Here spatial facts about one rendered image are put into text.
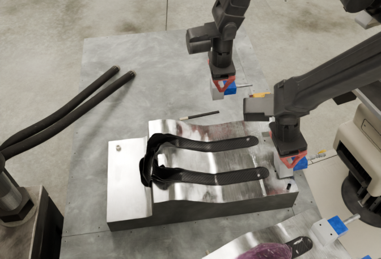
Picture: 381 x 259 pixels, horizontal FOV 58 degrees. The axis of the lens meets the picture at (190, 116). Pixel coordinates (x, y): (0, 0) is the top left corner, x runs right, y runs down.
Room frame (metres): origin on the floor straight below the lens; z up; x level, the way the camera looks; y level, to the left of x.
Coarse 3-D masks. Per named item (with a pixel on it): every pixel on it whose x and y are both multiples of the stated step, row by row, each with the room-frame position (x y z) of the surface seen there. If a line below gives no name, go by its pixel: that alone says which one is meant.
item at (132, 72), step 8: (128, 72) 0.98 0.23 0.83; (120, 80) 0.92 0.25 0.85; (128, 80) 0.94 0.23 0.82; (104, 88) 0.86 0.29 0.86; (112, 88) 0.87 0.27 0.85; (96, 96) 0.81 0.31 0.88; (104, 96) 0.83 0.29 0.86; (88, 104) 0.77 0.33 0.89; (96, 104) 0.79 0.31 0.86; (72, 112) 0.72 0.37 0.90; (80, 112) 0.73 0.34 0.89; (64, 120) 0.68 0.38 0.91; (72, 120) 0.69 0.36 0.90
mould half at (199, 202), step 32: (160, 128) 0.62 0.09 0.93; (192, 128) 0.64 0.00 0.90; (224, 128) 0.65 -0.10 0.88; (256, 128) 0.65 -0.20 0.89; (128, 160) 0.56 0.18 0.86; (160, 160) 0.51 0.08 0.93; (192, 160) 0.52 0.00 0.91; (224, 160) 0.54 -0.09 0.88; (256, 160) 0.53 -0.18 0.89; (128, 192) 0.46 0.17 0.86; (160, 192) 0.42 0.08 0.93; (192, 192) 0.43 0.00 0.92; (224, 192) 0.44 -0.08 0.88; (256, 192) 0.44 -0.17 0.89; (288, 192) 0.43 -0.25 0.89; (128, 224) 0.38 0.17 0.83; (160, 224) 0.39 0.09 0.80
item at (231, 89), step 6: (210, 78) 0.79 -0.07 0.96; (210, 84) 0.78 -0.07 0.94; (222, 84) 0.76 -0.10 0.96; (234, 84) 0.77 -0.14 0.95; (240, 84) 0.78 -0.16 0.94; (246, 84) 0.78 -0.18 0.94; (252, 84) 0.78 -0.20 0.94; (210, 90) 0.78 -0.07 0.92; (216, 90) 0.75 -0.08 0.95; (228, 90) 0.76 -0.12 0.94; (234, 90) 0.76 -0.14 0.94; (216, 96) 0.75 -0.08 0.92; (222, 96) 0.75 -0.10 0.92
